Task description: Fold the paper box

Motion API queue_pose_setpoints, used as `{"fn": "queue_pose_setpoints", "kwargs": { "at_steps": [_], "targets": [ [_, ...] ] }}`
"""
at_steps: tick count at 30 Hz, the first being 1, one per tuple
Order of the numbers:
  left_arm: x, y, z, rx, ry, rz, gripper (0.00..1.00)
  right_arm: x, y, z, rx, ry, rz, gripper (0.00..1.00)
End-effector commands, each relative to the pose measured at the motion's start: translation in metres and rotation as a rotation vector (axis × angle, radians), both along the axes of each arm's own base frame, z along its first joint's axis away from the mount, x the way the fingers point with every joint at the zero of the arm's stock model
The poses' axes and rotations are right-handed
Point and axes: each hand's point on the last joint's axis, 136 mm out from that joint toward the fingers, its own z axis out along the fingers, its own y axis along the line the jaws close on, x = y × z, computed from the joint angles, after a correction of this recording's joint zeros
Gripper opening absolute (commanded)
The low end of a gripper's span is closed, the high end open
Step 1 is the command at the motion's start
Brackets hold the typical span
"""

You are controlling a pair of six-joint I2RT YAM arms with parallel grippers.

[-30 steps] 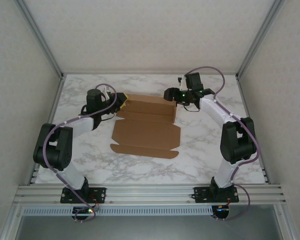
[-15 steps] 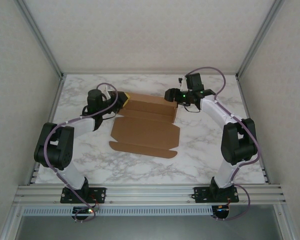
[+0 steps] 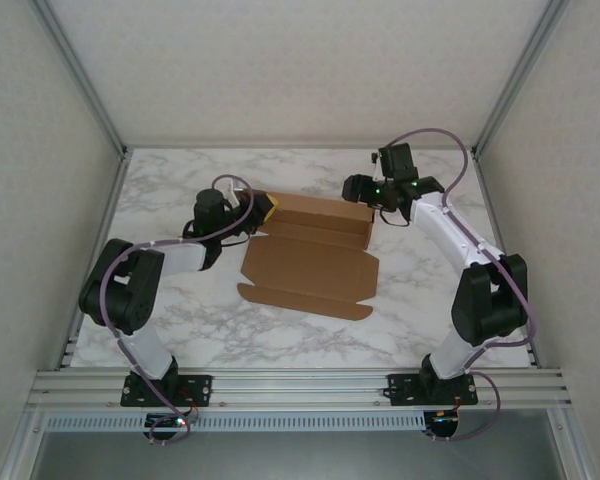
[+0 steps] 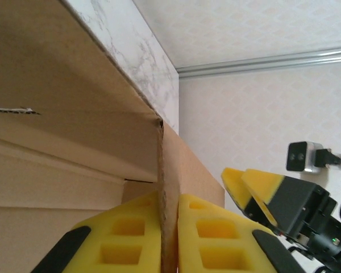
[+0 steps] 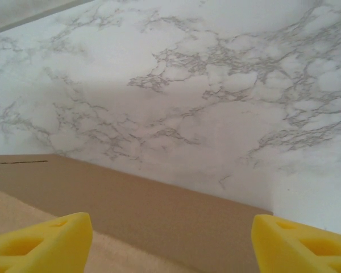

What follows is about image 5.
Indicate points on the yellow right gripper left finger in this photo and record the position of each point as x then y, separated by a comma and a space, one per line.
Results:
45, 244

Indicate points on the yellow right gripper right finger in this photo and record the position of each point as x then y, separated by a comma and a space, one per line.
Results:
287, 247

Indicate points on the brown cardboard box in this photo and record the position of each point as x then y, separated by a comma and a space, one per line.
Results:
159, 213

